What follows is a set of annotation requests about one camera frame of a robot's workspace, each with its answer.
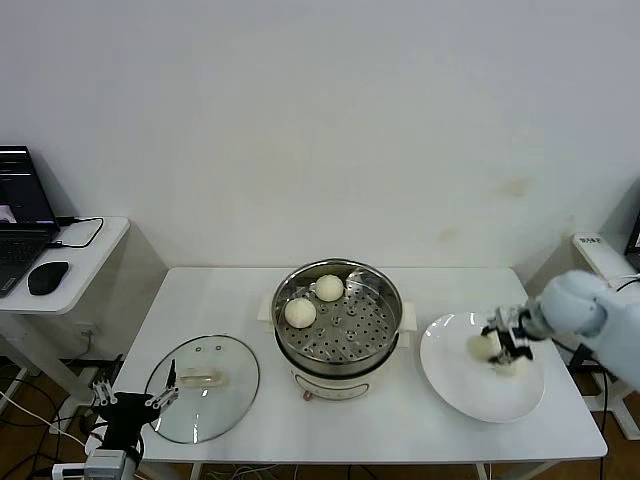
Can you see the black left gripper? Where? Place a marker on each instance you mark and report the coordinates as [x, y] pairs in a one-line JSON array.
[[125, 412]]

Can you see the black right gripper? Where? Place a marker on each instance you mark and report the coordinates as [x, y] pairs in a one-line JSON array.
[[512, 327]]

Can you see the white steamed baozi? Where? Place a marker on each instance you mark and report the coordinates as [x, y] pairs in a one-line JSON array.
[[300, 313], [479, 348], [514, 371], [329, 287]]

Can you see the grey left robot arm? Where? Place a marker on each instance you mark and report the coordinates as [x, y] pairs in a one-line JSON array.
[[107, 465]]

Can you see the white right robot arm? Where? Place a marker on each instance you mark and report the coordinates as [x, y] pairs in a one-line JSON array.
[[575, 305]]

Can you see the stainless steel steamer basket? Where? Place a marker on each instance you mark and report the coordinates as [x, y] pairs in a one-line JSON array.
[[360, 345]]

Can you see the white round plate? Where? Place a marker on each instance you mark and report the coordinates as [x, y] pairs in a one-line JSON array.
[[450, 370]]

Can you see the white side desk with label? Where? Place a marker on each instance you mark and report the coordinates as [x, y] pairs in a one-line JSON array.
[[595, 256]]

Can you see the white paper label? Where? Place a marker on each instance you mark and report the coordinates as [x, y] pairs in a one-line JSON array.
[[590, 241]]

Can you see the black computer mouse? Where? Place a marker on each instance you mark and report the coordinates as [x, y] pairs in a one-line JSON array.
[[47, 278]]

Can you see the cream electric cooker pot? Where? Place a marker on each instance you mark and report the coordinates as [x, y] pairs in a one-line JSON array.
[[340, 387]]

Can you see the dark laptop with lit screen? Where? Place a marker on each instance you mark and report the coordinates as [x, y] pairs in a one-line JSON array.
[[634, 245]]

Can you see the silver flat external drive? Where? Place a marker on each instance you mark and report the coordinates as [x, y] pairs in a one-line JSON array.
[[77, 235]]

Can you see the black open laptop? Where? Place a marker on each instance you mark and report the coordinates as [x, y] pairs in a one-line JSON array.
[[20, 250]]

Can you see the white wall socket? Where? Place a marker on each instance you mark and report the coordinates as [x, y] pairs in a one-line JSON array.
[[89, 331]]

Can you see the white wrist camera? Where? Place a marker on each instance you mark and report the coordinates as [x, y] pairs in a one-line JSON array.
[[67, 471]]

